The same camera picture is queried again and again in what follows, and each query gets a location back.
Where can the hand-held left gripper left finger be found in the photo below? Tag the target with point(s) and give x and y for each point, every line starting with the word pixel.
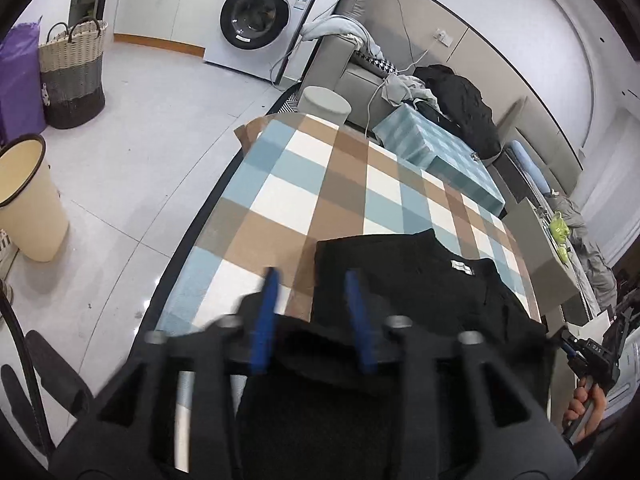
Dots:
pixel 270 310

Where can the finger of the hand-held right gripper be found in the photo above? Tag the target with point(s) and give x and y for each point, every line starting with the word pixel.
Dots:
pixel 572 346

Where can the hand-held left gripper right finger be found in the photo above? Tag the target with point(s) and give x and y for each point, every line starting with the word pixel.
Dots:
pixel 361 320

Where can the black knit sweater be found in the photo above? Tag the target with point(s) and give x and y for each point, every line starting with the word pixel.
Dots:
pixel 430 280

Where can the person's right hand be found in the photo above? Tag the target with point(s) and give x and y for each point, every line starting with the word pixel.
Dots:
pixel 592 417

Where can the grey crumpled cloth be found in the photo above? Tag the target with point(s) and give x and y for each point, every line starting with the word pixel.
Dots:
pixel 592 255

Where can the green toy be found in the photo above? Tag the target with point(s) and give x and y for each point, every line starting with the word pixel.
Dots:
pixel 560 227

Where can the checked blue brown blanket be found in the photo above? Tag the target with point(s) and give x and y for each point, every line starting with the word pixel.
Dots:
pixel 310 185

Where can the brown cardboard sheet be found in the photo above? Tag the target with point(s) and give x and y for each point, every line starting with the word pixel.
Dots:
pixel 247 132

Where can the teal checked folded blanket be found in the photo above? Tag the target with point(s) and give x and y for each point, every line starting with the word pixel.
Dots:
pixel 440 155

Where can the light blue cushion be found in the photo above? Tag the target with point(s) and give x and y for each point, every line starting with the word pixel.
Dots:
pixel 527 165

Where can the striped floor mat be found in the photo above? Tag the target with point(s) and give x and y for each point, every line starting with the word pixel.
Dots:
pixel 287 102

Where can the white round stool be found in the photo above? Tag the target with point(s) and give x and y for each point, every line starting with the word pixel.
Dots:
pixel 324 104

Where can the pale grey garment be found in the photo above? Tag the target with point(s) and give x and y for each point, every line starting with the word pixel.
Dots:
pixel 407 87

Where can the black padded jacket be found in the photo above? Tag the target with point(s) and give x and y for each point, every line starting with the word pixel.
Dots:
pixel 465 105

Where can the houndstooth pillow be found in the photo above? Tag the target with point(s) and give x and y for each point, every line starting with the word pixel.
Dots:
pixel 375 64

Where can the cream plastic bin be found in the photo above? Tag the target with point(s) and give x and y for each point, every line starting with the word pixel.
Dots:
pixel 30 205

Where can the grey sofa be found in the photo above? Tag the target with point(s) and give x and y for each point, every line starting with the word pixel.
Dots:
pixel 332 55

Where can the light blue cloth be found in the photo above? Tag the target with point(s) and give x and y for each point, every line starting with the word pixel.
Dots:
pixel 335 27

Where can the white washing machine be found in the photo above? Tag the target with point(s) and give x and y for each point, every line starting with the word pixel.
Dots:
pixel 255 15

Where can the woven laundry basket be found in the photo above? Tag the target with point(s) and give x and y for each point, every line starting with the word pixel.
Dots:
pixel 72 75

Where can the white cabinet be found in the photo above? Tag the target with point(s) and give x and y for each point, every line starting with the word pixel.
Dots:
pixel 165 0

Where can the purple bag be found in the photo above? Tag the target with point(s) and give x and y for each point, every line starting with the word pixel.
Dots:
pixel 17 85

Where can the wall socket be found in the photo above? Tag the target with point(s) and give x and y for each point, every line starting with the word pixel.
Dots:
pixel 442 36

